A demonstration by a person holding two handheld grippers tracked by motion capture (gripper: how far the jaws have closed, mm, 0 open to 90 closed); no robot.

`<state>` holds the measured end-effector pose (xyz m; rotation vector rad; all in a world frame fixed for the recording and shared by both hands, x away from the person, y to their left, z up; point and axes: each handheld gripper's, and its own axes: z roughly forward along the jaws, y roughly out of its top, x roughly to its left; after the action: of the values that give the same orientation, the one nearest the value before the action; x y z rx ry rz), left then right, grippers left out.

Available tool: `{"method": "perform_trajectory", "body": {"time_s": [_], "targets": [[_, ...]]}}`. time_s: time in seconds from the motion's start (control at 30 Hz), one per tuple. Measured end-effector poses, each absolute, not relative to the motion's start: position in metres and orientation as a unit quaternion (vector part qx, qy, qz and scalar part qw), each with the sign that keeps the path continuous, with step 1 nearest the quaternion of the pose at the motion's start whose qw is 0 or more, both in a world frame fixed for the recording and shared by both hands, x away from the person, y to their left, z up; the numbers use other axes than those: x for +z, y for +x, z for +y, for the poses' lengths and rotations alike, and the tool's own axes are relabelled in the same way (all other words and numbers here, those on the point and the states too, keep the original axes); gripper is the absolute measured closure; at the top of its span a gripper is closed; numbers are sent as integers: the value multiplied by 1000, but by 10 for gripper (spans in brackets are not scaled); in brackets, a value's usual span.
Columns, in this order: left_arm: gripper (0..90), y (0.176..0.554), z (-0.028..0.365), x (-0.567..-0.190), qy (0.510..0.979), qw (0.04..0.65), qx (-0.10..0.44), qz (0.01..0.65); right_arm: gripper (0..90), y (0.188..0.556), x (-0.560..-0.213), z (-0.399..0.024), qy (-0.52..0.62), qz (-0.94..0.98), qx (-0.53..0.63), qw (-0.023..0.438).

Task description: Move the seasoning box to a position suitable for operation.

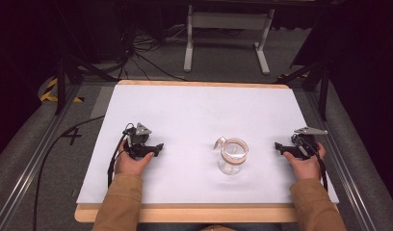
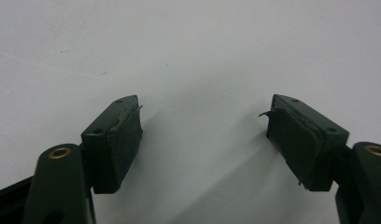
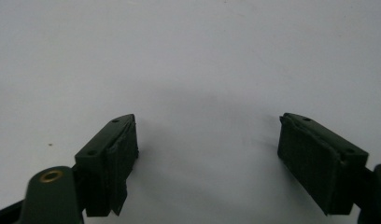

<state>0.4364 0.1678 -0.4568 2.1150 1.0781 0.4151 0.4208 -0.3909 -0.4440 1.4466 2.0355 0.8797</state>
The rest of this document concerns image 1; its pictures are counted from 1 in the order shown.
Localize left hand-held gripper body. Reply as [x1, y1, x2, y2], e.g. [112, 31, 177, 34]
[122, 122, 159, 160]

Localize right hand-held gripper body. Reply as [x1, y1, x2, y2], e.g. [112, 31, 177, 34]
[279, 126, 329, 161]

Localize clear glass jar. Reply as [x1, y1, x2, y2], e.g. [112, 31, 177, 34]
[217, 138, 249, 176]

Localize person's right hand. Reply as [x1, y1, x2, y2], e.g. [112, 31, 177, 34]
[282, 141, 327, 181]

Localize person's left hand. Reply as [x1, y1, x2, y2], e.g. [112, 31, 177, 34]
[114, 140, 156, 177]

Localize white table cover sheet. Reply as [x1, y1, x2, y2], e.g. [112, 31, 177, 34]
[76, 84, 340, 205]

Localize black metal stand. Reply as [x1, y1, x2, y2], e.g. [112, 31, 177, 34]
[53, 0, 119, 116]
[275, 57, 329, 122]

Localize yellow black hazard tape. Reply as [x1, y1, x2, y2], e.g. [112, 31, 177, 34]
[39, 78, 85, 104]

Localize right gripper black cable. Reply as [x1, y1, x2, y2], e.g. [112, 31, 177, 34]
[295, 135, 329, 193]

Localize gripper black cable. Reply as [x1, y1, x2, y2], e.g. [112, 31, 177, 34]
[107, 122, 135, 189]
[295, 135, 329, 193]

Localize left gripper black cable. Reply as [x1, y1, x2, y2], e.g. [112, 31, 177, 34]
[107, 122, 135, 189]

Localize black floor cable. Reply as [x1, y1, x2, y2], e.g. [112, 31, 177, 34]
[32, 115, 106, 231]

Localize black floor cables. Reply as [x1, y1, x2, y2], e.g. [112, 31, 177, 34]
[97, 18, 193, 83]

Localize grey metal desk frame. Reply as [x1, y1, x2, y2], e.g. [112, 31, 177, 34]
[183, 4, 275, 76]

